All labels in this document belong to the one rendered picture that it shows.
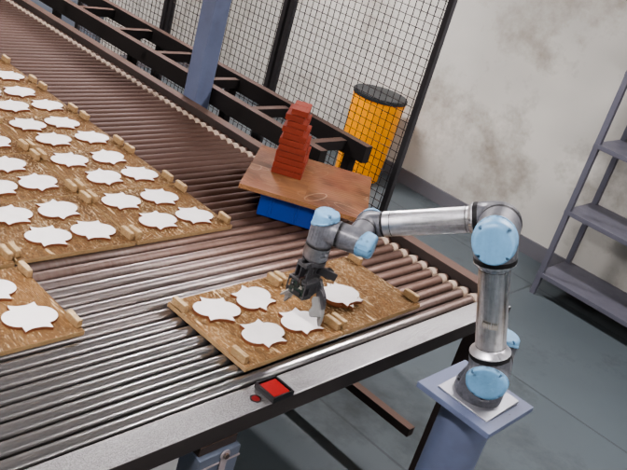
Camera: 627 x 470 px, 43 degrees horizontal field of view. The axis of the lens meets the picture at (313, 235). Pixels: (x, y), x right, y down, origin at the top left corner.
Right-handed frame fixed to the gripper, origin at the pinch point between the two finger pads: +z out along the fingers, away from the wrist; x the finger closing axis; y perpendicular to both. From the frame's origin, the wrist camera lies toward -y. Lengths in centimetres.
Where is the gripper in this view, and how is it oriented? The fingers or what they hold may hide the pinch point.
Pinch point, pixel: (302, 313)
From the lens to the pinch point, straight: 241.6
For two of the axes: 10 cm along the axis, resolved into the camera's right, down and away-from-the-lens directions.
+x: 7.0, 4.6, -5.4
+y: -6.7, 1.7, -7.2
